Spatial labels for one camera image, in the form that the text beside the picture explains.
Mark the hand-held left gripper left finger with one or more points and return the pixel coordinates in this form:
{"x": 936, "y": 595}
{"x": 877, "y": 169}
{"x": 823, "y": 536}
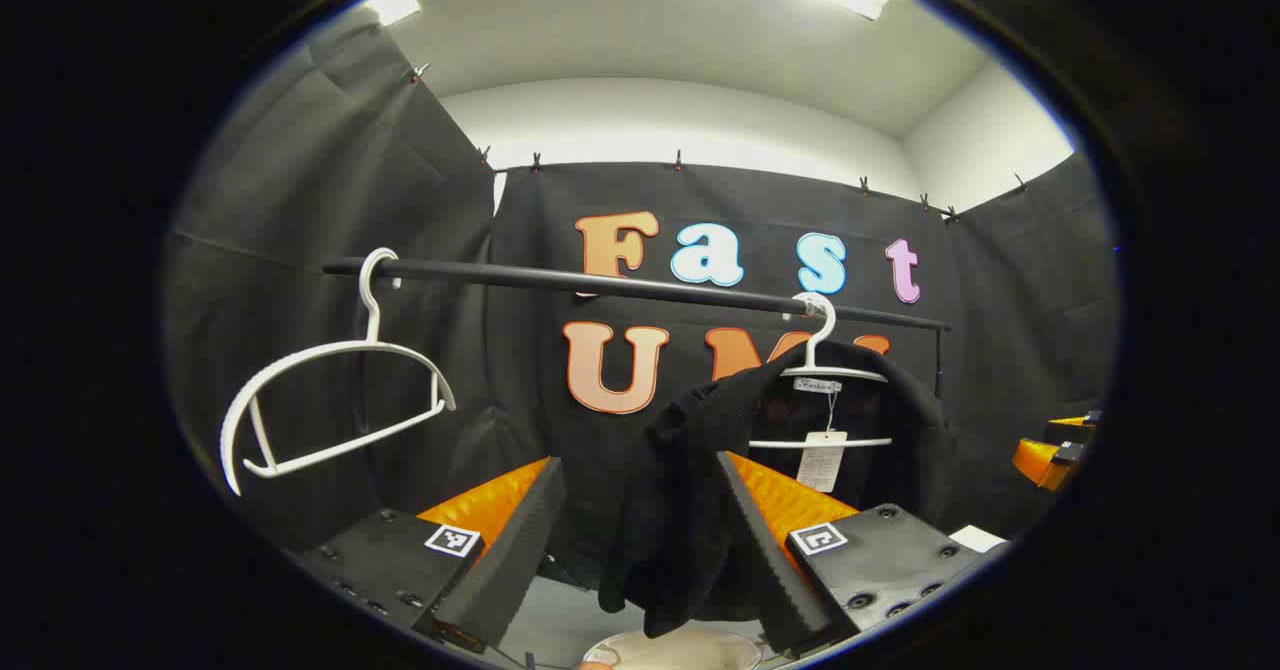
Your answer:
{"x": 520, "y": 550}

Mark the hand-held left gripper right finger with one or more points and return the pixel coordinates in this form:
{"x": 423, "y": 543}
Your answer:
{"x": 770, "y": 570}

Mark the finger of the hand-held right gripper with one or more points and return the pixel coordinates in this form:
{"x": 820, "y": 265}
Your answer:
{"x": 1075, "y": 420}
{"x": 1045, "y": 462}

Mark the black knitted garment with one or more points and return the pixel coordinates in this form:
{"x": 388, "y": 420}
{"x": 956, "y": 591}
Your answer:
{"x": 680, "y": 490}

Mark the white round laundry hamper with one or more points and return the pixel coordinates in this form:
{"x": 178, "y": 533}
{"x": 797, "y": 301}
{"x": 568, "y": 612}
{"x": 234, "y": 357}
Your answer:
{"x": 680, "y": 653}

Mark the white plastic clothes hanger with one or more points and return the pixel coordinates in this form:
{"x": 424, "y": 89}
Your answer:
{"x": 850, "y": 441}

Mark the empty white plastic hanger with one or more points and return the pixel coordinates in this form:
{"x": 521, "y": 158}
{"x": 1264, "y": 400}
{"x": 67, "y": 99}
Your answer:
{"x": 373, "y": 325}

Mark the white paper sheet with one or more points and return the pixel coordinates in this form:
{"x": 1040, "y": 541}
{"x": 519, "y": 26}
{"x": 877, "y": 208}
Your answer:
{"x": 975, "y": 538}

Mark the white paper hang tag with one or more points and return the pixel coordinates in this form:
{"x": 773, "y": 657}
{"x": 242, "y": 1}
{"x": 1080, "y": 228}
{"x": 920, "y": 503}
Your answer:
{"x": 822, "y": 462}

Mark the black backdrop cloth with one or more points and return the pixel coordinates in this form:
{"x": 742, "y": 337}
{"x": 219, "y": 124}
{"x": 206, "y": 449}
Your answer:
{"x": 400, "y": 200}

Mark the row of backdrop clips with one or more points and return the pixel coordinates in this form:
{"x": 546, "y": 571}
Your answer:
{"x": 677, "y": 160}

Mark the small ceiling light panel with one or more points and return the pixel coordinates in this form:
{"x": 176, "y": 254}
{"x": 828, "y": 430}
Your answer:
{"x": 393, "y": 2}

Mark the black clothes rail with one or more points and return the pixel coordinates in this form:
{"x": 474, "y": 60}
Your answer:
{"x": 560, "y": 277}

